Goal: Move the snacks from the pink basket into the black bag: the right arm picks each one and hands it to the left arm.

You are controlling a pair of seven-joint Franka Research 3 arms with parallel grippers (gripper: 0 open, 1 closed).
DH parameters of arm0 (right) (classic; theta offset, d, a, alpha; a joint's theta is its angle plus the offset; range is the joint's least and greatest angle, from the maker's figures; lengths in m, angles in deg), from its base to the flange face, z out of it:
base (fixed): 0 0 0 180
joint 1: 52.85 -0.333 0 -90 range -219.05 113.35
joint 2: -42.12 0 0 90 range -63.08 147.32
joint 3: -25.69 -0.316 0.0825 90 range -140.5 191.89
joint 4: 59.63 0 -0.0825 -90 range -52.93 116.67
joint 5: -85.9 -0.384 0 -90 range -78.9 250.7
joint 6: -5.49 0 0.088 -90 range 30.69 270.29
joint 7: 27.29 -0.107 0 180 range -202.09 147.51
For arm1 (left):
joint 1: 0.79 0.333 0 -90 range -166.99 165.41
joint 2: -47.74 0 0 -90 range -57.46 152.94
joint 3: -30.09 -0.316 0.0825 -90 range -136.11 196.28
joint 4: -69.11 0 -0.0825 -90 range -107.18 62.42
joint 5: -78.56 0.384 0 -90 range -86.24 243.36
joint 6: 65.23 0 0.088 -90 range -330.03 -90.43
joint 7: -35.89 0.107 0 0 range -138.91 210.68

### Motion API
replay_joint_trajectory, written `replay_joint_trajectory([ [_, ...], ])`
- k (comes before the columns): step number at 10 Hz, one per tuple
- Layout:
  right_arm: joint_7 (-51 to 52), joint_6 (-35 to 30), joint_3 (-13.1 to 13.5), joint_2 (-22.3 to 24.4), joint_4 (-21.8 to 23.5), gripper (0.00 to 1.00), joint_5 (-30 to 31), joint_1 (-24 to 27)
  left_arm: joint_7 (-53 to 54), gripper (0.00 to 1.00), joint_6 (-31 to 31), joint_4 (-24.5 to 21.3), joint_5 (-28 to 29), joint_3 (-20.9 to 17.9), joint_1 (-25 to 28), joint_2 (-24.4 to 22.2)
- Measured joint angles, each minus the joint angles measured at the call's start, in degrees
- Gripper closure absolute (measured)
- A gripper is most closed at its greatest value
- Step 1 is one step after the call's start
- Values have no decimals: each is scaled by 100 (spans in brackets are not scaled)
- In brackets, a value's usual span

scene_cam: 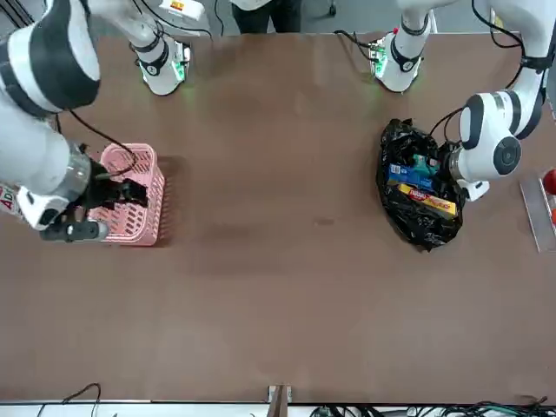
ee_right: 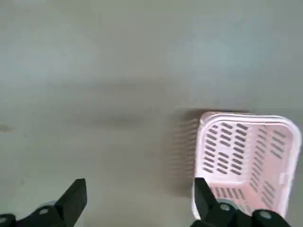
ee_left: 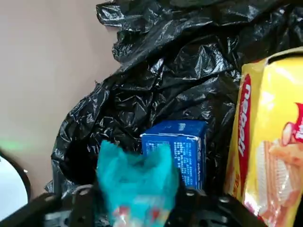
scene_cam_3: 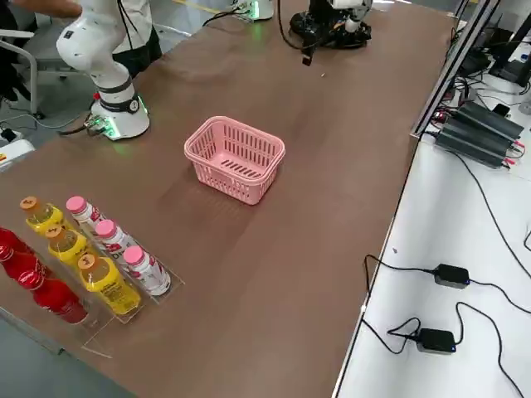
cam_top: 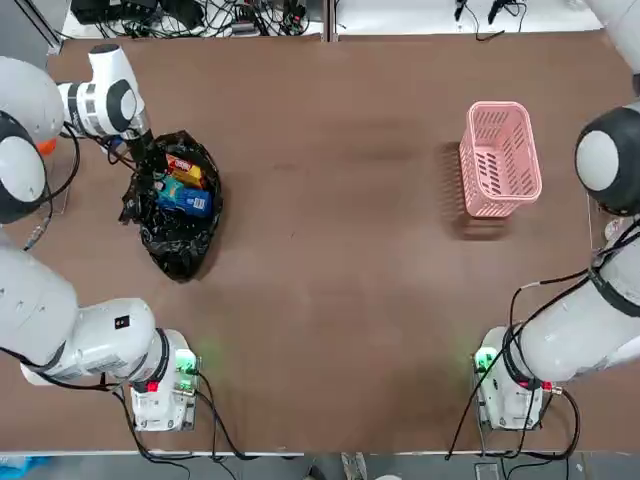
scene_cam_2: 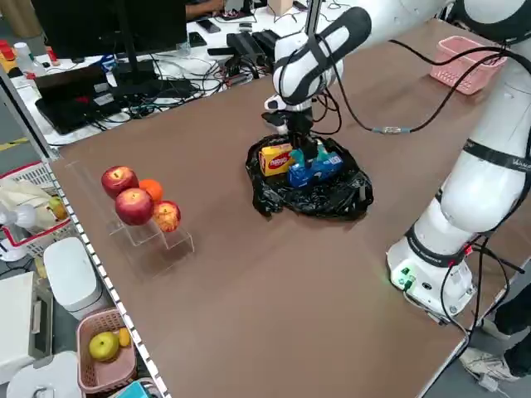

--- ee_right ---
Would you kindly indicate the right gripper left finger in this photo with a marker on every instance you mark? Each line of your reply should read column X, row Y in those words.
column 68, row 205

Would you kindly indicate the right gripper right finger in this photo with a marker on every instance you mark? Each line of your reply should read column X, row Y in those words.
column 208, row 208

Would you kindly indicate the pink plastic basket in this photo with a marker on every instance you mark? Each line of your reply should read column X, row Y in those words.
column 260, row 153

